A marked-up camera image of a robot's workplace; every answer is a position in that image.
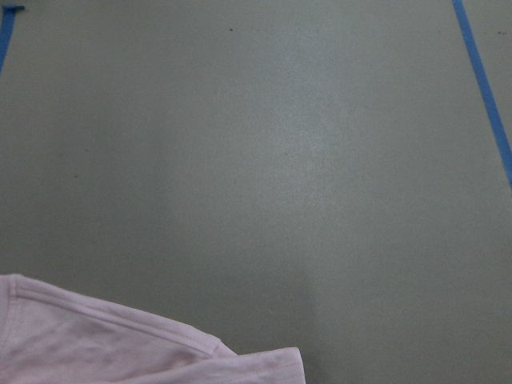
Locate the pink Snoopy t-shirt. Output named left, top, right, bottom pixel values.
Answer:
left=1, top=274, right=306, bottom=383

